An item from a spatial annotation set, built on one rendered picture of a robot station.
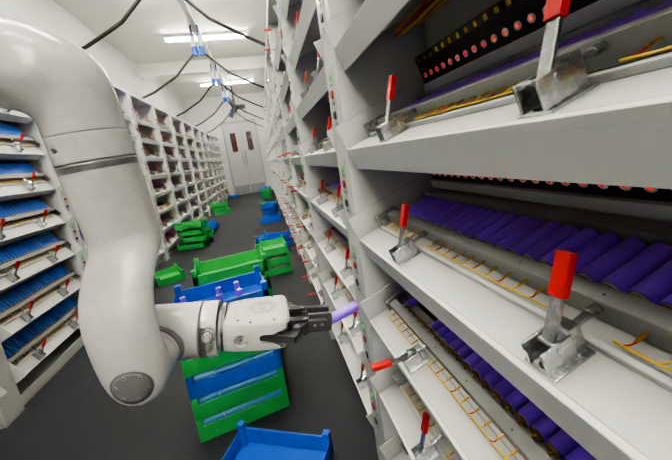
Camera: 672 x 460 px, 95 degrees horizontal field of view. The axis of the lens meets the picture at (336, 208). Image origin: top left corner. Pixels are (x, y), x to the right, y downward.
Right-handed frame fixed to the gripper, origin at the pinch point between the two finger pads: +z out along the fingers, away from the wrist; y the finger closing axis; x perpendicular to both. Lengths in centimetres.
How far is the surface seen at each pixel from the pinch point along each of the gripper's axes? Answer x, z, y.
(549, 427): 2.3, 21.9, -24.7
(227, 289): 22, -23, 69
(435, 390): 7.6, 16.3, -11.1
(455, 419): 7.7, 16.2, -16.4
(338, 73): -44.0, 5.6, 13.3
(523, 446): 3.7, 18.3, -25.0
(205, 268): 23, -36, 99
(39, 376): 73, -110, 107
